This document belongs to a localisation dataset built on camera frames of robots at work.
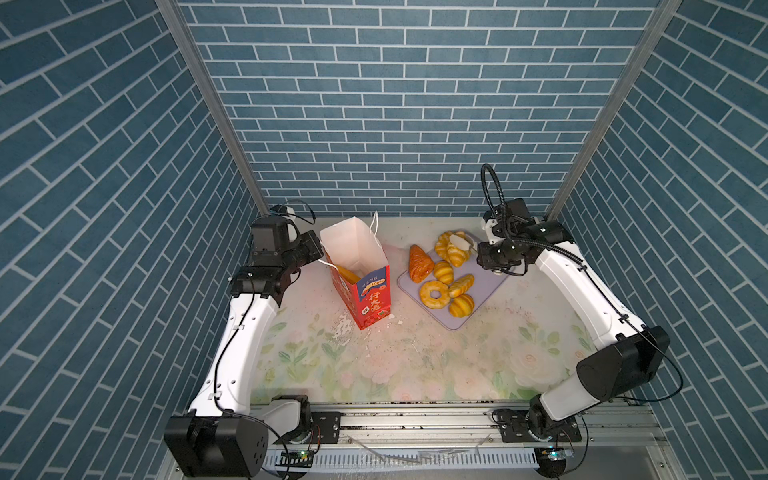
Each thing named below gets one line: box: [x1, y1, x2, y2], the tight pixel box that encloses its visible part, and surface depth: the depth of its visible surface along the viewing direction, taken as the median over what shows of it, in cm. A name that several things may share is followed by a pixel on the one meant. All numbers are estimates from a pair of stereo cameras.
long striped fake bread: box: [447, 244, 470, 267], surface depth 91 cm
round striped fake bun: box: [448, 294, 475, 318], surface depth 95 cm
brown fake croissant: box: [408, 244, 435, 283], surface depth 104 cm
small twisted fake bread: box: [448, 273, 475, 298], surface depth 96 cm
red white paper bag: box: [320, 216, 392, 331], surface depth 86 cm
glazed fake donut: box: [419, 280, 451, 309], surface depth 98 cm
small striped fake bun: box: [433, 260, 454, 285], surface depth 103 cm
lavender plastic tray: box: [396, 264, 510, 331], surface depth 101 cm
